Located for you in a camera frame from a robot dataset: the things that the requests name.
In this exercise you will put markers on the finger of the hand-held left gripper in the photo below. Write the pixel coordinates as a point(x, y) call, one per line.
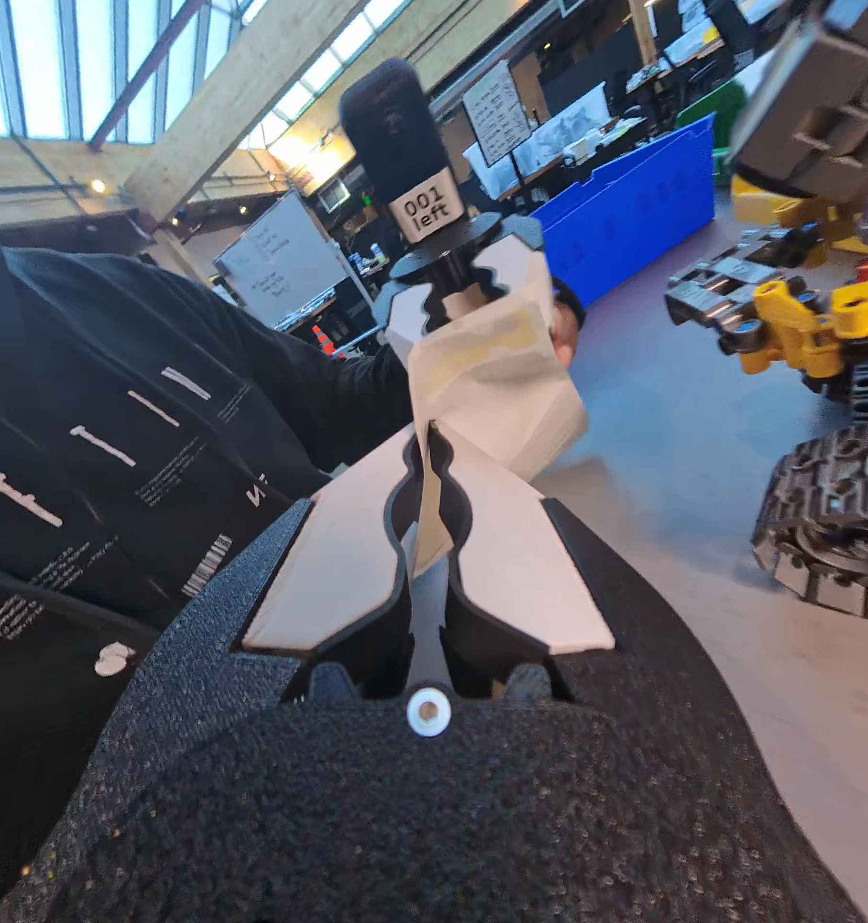
point(518, 271)
point(405, 325)

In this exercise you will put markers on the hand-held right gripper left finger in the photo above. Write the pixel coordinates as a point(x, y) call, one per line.
point(326, 570)

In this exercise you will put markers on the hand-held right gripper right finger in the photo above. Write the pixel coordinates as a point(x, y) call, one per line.
point(528, 570)

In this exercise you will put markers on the yellow grey sticker sheet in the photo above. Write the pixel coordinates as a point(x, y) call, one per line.
point(499, 390)

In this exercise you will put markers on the yellow grey brick robot model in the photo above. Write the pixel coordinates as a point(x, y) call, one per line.
point(823, 332)

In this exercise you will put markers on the person's left hand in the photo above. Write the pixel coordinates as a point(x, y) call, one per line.
point(564, 329)

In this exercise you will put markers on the orange traffic cone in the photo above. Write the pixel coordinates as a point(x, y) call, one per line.
point(323, 342)

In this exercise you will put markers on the paper sign on stand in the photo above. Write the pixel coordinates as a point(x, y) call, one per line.
point(496, 113)

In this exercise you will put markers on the blue plastic bin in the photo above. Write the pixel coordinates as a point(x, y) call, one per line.
point(629, 217)

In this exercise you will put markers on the whiteboard on stand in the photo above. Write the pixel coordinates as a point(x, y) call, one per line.
point(283, 260)

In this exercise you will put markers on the cluttered background table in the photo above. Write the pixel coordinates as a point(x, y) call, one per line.
point(578, 137)

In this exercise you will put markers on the green plastic bin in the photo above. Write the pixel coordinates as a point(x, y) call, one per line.
point(715, 130)

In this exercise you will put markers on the glass skylight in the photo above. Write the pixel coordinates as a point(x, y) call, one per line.
point(59, 65)

